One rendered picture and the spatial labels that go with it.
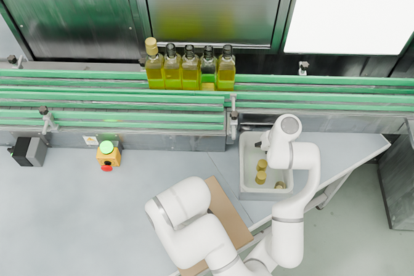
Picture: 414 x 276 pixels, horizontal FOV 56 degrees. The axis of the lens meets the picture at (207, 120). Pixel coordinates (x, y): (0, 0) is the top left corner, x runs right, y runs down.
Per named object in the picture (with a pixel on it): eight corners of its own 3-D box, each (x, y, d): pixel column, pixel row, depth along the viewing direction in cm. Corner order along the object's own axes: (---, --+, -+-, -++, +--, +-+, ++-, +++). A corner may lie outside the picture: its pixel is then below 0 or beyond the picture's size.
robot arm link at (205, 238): (231, 248, 108) (181, 281, 104) (190, 173, 108) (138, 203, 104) (242, 255, 99) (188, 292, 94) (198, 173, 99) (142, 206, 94)
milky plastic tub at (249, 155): (284, 143, 143) (289, 132, 136) (289, 201, 131) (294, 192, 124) (237, 142, 143) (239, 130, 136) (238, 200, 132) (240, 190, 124)
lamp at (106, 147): (114, 143, 135) (113, 138, 133) (113, 154, 133) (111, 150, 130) (101, 143, 135) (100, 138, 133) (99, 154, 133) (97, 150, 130)
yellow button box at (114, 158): (122, 150, 142) (118, 140, 136) (119, 168, 138) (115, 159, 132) (103, 149, 142) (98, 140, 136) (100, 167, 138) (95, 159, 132)
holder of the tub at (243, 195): (283, 132, 146) (286, 121, 140) (288, 201, 132) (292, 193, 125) (237, 130, 147) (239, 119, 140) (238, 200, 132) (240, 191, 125)
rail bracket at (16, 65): (36, 69, 146) (21, 45, 135) (31, 84, 142) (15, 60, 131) (25, 69, 146) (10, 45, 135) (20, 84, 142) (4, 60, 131)
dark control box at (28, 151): (48, 148, 143) (40, 137, 135) (42, 167, 138) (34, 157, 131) (26, 147, 143) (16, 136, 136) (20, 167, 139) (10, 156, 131)
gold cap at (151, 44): (158, 46, 120) (156, 36, 116) (158, 55, 118) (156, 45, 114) (146, 47, 120) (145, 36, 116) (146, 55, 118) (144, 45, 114)
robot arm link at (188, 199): (216, 214, 111) (217, 194, 98) (176, 239, 108) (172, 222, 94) (198, 187, 116) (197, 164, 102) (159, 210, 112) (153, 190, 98)
